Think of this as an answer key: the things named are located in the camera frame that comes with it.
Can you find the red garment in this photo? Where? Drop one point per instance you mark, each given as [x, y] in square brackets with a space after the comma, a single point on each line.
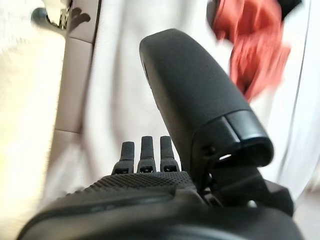
[252, 42]

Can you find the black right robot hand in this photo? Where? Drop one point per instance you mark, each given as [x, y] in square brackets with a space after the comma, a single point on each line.
[190, 82]

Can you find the bed with beige cover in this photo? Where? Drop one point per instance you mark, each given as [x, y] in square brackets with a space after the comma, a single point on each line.
[117, 87]

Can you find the black garment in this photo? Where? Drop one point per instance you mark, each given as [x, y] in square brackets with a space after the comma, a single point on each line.
[291, 7]

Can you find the white duvet with grey piping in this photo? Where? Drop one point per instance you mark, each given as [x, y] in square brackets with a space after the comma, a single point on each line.
[313, 75]

